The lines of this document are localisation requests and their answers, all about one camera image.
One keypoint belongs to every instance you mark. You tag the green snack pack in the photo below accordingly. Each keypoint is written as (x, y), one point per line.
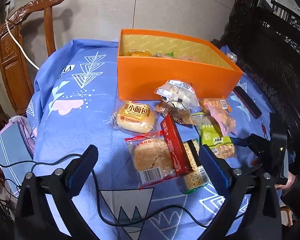
(211, 135)

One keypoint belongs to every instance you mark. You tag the clear bag white candies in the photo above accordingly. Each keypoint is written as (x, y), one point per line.
(178, 94)

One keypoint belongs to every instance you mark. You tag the person right hand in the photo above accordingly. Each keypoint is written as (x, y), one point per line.
(290, 182)

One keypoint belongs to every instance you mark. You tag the dark carved wooden furniture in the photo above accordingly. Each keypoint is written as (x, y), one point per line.
(265, 35)

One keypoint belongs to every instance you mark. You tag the green edged soda crackers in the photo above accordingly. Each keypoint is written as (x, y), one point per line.
(198, 177)

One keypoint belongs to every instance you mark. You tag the folded blue striped cloth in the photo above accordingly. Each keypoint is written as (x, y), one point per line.
(16, 152)

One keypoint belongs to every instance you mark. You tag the small bread bun pack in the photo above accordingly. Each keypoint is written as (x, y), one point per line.
(135, 117)

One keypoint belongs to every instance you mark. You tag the brown paper snack pack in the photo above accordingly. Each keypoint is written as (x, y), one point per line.
(182, 117)

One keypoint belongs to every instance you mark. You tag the orange round cake pack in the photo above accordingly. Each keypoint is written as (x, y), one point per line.
(151, 158)

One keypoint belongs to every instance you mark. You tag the pink wrapped pastry pack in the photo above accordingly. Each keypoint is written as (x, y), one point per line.
(219, 110)

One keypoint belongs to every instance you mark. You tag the black phone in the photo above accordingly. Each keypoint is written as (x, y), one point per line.
(247, 102)

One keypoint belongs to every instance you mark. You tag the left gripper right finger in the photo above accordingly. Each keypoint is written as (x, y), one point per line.
(217, 170)

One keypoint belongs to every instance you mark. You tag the blue patterned tablecloth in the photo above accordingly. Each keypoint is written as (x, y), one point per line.
(75, 94)

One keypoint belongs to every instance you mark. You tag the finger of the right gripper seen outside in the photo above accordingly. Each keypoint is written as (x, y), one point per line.
(242, 142)

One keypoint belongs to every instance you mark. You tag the small white can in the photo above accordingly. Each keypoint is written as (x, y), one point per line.
(232, 57)

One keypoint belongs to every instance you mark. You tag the red keychain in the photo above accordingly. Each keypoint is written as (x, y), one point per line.
(264, 130)

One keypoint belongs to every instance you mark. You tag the wall power socket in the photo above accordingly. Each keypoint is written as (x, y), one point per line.
(10, 4)

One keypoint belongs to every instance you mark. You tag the yellow snack pack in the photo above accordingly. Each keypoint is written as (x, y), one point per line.
(138, 53)

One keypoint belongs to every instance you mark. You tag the carved wooden chair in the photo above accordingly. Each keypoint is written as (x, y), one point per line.
(13, 65)

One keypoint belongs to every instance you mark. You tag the red cracker snack pack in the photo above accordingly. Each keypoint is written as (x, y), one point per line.
(175, 145)

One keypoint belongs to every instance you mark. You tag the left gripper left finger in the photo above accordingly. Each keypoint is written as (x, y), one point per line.
(79, 169)

